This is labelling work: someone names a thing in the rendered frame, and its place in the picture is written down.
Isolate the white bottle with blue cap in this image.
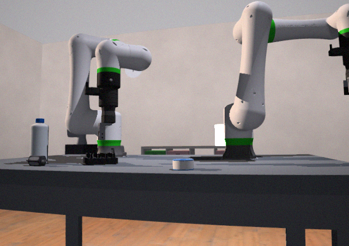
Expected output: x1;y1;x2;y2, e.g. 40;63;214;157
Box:
30;118;49;164

